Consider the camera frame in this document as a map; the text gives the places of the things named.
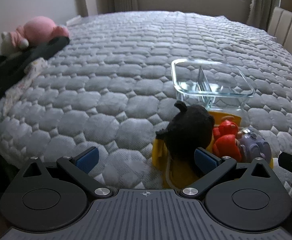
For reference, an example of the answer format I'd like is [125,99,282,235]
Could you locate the pink pig plush toy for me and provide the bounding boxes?
[15,16,70,48]

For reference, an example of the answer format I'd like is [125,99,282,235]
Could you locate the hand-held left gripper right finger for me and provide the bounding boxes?
[180,147,273,198]

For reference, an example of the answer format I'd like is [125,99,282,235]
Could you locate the black plush toy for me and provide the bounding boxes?
[155,100,215,178]

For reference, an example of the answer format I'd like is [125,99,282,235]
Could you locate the clear glass divided container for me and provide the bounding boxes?
[171,59,256,112]

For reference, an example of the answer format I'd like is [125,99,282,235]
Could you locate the white plush toy pink outfit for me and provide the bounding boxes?
[0,31,29,55]

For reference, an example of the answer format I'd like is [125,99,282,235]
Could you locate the grey quilted mattress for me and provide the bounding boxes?
[0,11,292,205]

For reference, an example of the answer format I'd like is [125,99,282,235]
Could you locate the beige padded headboard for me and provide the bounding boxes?
[267,6,292,63]

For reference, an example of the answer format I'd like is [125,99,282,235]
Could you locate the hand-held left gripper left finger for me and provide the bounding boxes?
[18,146,113,198]

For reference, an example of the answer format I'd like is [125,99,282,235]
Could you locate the black cloth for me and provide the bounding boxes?
[0,36,70,120]

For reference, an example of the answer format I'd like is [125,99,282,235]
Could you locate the yellow plastic lid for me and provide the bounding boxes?
[152,110,274,189]

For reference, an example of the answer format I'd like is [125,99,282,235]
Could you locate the white floral cloth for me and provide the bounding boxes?
[4,57,47,110]

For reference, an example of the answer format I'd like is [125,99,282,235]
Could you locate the red toy figure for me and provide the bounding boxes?
[212,120,243,162]

